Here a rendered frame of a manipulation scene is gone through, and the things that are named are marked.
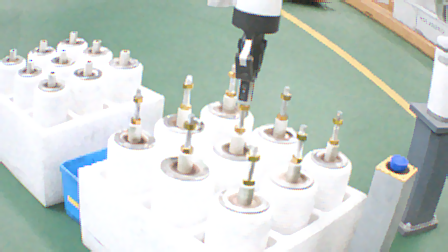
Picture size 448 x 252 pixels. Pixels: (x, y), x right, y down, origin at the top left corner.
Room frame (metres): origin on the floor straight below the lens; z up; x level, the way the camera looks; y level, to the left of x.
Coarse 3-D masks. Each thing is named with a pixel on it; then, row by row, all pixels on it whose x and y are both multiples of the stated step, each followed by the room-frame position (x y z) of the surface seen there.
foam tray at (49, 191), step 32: (0, 96) 1.25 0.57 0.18; (160, 96) 1.39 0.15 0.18; (0, 128) 1.23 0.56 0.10; (32, 128) 1.11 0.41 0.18; (64, 128) 1.14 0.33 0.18; (96, 128) 1.22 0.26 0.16; (128, 128) 1.30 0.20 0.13; (0, 160) 1.23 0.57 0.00; (32, 160) 1.11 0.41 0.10; (64, 160) 1.14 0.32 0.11; (32, 192) 1.12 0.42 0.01
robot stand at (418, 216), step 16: (416, 112) 1.28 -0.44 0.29; (416, 128) 1.27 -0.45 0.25; (432, 128) 1.20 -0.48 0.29; (416, 144) 1.26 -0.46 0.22; (432, 144) 1.21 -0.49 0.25; (416, 160) 1.24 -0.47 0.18; (432, 160) 1.20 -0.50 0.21; (416, 176) 1.22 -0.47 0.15; (432, 176) 1.21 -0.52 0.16; (416, 192) 1.21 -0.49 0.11; (432, 192) 1.21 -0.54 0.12; (416, 208) 1.20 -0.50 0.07; (432, 208) 1.22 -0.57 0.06; (400, 224) 1.22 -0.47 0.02; (416, 224) 1.21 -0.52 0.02; (432, 224) 1.22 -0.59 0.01
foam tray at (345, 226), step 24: (96, 168) 1.00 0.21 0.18; (96, 192) 0.95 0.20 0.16; (120, 192) 0.93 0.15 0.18; (360, 192) 1.06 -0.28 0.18; (96, 216) 0.95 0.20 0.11; (120, 216) 0.90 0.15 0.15; (144, 216) 0.87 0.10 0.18; (312, 216) 0.96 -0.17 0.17; (336, 216) 0.96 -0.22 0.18; (360, 216) 1.05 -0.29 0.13; (96, 240) 0.95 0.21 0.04; (120, 240) 0.90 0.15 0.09; (144, 240) 0.87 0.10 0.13; (168, 240) 0.83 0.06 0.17; (192, 240) 0.83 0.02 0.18; (288, 240) 0.86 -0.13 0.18; (312, 240) 0.89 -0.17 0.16; (336, 240) 0.98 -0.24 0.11
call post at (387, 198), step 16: (384, 176) 0.88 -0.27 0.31; (384, 192) 0.87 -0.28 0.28; (400, 192) 0.85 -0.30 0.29; (368, 208) 0.88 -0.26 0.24; (384, 208) 0.86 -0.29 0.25; (400, 208) 0.88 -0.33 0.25; (368, 224) 0.88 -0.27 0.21; (384, 224) 0.86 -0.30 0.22; (368, 240) 0.87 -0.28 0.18; (384, 240) 0.85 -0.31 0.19
